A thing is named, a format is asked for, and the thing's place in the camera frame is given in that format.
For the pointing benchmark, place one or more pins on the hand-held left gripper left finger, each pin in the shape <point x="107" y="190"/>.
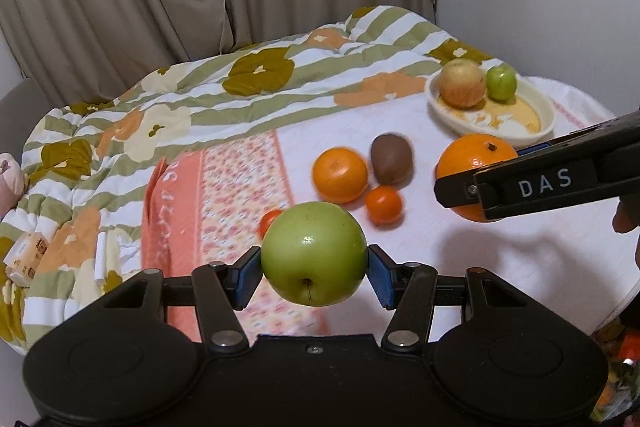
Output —
<point x="248" y="278"/>

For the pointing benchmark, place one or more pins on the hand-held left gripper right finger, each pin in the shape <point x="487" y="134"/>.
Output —
<point x="380" y="280"/>

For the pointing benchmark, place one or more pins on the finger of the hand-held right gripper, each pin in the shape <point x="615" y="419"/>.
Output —
<point x="575" y="138"/>
<point x="452" y="192"/>

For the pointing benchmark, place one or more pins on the large orange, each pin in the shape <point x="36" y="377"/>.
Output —
<point x="465" y="157"/>

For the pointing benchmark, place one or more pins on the cream ceramic bowl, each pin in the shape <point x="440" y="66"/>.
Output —
<point x="530" y="117"/>

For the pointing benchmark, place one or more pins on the small tangerine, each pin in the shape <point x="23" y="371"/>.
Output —
<point x="384" y="206"/>
<point x="269" y="222"/>

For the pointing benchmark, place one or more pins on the brown kiwi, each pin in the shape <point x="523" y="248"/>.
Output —
<point x="392" y="159"/>

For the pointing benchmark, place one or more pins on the large green apple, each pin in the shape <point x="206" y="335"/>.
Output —
<point x="312" y="252"/>

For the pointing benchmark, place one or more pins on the medium orange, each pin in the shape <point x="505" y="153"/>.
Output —
<point x="340" y="174"/>

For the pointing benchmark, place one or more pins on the person's right hand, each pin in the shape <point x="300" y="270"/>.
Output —
<point x="626" y="219"/>

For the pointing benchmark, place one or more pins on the small green apple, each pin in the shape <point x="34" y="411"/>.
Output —
<point x="501" y="83"/>

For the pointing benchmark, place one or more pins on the red yellow apple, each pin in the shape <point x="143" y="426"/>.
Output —
<point x="462" y="84"/>

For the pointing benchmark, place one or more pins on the floral striped quilt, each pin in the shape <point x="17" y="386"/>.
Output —
<point x="200" y="107"/>

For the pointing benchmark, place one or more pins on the colourful plastic bag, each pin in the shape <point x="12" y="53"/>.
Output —
<point x="620" y="357"/>

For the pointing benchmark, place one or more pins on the tissue packet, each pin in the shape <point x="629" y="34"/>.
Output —
<point x="22" y="257"/>

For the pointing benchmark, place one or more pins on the pink plush toy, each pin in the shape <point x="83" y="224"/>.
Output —
<point x="10" y="179"/>

